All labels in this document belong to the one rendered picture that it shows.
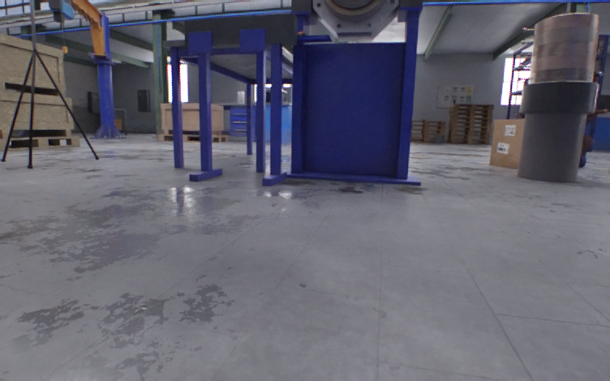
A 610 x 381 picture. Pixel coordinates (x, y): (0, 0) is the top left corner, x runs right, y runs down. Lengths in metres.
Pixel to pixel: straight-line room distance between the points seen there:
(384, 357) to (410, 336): 0.07
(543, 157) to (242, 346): 2.44
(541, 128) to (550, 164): 0.25
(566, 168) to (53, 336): 2.69
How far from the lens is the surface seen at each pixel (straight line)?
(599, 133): 13.75
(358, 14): 1.93
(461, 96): 13.80
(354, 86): 2.08
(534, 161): 2.69
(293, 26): 1.80
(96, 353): 0.52
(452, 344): 0.53
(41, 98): 5.39
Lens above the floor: 0.29
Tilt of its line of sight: 11 degrees down
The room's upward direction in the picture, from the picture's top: 1 degrees clockwise
